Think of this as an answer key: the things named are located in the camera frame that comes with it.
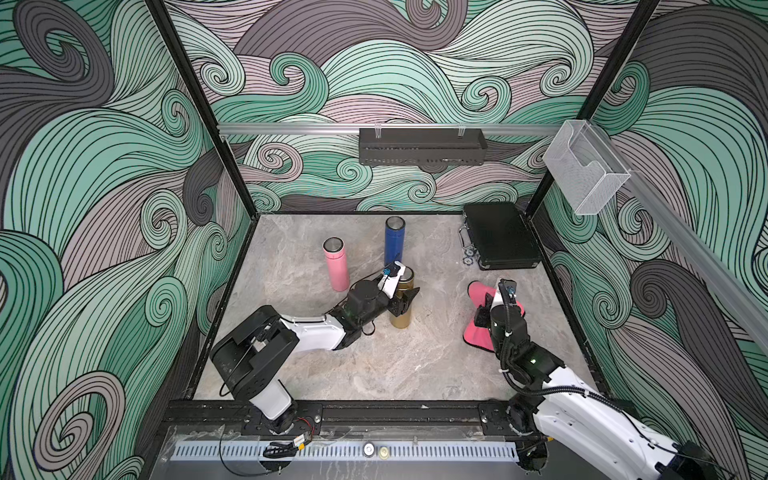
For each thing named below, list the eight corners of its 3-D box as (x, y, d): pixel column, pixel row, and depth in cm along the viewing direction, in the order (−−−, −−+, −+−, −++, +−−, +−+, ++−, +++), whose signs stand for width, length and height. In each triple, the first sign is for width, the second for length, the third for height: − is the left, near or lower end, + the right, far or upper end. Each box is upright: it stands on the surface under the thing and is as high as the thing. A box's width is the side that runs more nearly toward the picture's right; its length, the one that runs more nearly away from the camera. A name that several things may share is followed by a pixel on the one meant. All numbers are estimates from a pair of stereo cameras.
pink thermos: (330, 291, 99) (321, 253, 83) (332, 275, 103) (323, 236, 87) (347, 291, 99) (342, 253, 83) (349, 275, 103) (343, 236, 87)
